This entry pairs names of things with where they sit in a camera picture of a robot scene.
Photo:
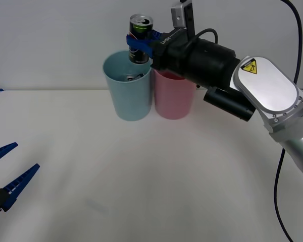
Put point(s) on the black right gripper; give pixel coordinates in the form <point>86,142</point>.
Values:
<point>175,55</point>

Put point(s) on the black can with green print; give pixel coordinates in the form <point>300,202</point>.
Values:
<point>141,27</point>

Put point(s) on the silver and black right arm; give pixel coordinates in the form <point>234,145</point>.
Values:
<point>265,83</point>

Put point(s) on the dark can with silver end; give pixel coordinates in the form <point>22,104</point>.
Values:
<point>129,78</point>

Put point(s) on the pale blue plastic bin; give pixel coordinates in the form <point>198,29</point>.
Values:
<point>131,100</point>

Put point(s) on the pink plastic bin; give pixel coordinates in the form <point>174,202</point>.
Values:
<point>173,100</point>

